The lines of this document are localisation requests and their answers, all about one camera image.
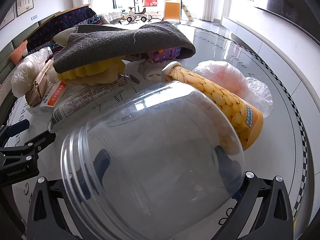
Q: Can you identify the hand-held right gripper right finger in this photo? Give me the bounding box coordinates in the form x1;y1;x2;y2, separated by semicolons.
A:
212;146;295;240

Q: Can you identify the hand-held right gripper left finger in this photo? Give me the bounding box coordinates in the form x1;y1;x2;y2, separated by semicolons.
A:
26;148;112;240

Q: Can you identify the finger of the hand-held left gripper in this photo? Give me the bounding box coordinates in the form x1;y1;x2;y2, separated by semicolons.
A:
0;131;57;167
0;119;30;148

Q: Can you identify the white orange medicine box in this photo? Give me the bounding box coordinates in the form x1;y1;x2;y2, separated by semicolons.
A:
26;80;68;116

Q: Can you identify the brown paper package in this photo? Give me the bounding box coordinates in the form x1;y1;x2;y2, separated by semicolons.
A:
25;60;59;107

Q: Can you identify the white printed snack packet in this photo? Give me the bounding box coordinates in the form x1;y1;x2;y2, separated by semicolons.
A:
48;74;139;133

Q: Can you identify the yellow corn print canister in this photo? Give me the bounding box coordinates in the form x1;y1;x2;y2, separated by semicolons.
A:
161;61;264;152

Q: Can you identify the clear plastic jar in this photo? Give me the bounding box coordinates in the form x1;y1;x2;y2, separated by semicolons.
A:
60;81;246;240

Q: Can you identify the pink clear plastic bag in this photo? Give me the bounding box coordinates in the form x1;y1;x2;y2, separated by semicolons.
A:
192;60;273;118

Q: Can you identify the patterned wrapper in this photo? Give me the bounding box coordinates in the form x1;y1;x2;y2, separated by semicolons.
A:
121;52;150;62

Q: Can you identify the grey towel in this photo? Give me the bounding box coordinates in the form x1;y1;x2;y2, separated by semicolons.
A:
52;21;196;73

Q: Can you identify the white round plastic piece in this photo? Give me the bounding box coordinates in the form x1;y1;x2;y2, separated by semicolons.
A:
139;61;167;80

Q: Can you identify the purple toy block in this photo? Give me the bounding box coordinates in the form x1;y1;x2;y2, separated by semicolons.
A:
147;46;182;63

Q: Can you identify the green sofa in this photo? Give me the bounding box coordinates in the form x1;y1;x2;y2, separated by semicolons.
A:
0;11;62;85

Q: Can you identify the orange cushion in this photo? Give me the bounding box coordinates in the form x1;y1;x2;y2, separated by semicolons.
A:
10;40;28;59

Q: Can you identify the cream packet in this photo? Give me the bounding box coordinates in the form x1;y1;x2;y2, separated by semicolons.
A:
51;27;80;47

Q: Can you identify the dark patterned blanket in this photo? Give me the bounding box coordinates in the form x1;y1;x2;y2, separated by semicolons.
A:
26;5;103;55

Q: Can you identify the white low cabinet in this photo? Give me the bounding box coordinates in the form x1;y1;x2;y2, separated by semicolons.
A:
221;15;320;120

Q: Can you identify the white ride-on toy car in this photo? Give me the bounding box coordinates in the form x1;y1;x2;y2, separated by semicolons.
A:
121;6;152;23

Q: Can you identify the yellow toy slide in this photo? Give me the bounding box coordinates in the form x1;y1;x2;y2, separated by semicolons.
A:
162;0;182;23

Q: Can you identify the white toy slide ladder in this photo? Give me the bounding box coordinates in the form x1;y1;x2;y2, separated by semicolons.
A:
181;4;194;22

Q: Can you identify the black television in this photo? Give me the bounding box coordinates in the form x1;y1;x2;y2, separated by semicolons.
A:
266;0;320;18

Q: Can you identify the framed wall picture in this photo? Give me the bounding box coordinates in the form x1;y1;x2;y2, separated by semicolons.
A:
0;4;15;30
16;0;34;17

